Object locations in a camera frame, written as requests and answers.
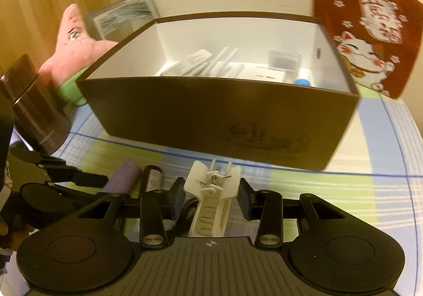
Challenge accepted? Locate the brown spray bottle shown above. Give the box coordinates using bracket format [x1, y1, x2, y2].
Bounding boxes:
[140, 165, 163, 194]

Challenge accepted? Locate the purple cylinder device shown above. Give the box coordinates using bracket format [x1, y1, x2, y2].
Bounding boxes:
[102, 161, 142, 194]

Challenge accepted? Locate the white plastic clip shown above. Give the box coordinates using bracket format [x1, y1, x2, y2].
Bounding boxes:
[184, 161, 241, 237]

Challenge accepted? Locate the large white gold box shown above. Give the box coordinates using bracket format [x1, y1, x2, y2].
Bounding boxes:
[237, 65, 285, 83]

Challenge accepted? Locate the white wifi router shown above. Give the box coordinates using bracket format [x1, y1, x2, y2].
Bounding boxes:
[161, 47, 245, 78]

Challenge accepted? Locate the blue dental floss box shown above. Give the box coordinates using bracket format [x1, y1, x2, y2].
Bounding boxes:
[268, 50, 301, 72]

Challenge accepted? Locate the small white medicine box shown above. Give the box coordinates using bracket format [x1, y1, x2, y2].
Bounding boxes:
[160, 49, 212, 77]

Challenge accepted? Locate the brown metal canister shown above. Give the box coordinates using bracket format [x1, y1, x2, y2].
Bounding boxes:
[1, 54, 71, 155]

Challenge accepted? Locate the brown storage box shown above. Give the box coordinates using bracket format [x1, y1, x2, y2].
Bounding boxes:
[77, 12, 360, 171]

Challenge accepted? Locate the checkered tablecloth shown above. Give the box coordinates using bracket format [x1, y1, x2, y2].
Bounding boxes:
[55, 90, 422, 295]

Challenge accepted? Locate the pink starfish plush toy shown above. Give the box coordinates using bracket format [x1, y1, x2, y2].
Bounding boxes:
[38, 4, 117, 106]

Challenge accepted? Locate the framed landscape picture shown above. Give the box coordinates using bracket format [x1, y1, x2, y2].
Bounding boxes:
[85, 0, 160, 42]

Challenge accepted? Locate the red lucky cat cushion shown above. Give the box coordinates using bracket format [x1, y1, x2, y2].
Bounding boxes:
[313, 0, 422, 99]

